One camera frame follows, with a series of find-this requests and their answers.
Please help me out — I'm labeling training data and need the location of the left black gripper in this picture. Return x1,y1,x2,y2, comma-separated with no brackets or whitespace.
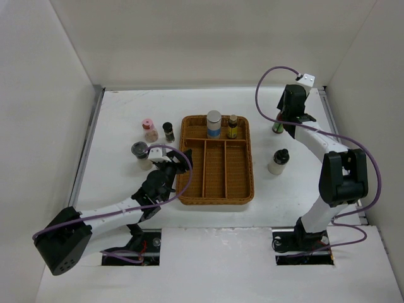
155,149,191,201

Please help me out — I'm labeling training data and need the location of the red green sauce bottle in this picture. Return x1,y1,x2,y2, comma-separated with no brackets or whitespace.
272,112,284,134

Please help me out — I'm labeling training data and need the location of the silver cap blue label shaker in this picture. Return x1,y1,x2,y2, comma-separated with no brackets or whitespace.
206,110,222,139

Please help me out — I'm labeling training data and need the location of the brown cap yellow oil bottle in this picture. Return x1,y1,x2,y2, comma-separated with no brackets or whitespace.
227,114,238,139

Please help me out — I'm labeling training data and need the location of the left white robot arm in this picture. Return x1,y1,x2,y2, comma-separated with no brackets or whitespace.
33,142,193,276

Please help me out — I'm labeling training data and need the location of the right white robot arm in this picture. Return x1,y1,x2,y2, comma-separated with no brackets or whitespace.
273,85,368,253

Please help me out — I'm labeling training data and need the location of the black cap pepper bottle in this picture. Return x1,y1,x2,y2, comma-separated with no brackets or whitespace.
162,122,175,143

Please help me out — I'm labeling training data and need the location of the brown wicker divided tray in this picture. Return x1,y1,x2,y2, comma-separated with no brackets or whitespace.
176,115,254,206

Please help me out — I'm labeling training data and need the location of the pink cap spice jar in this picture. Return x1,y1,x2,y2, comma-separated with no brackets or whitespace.
142,119,158,143

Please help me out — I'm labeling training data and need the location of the black lid salt grinder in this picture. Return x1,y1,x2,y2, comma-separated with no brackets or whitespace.
131,141,153,170

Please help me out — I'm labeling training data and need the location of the white black top grinder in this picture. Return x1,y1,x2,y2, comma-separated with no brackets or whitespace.
267,148,290,175

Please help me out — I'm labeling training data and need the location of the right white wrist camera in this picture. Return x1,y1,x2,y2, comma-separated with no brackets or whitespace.
296,73,316,88

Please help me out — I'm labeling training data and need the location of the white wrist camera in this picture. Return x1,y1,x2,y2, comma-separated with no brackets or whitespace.
148,145,166,162
296,73,316,88

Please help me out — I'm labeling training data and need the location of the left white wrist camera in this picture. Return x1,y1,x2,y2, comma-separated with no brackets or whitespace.
148,145,166,162

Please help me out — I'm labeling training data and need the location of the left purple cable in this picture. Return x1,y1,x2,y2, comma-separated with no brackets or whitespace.
32,144,193,244

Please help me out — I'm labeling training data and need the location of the purple cable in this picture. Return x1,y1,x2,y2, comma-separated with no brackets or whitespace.
255,65,383,256
32,144,193,244

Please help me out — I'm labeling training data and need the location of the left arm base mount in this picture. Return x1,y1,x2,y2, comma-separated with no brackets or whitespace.
101,225,162,266

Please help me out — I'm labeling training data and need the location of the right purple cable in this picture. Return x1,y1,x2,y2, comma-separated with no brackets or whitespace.
255,65,383,256

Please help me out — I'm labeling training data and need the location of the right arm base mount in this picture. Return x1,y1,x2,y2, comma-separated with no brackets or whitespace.
271,220,334,266

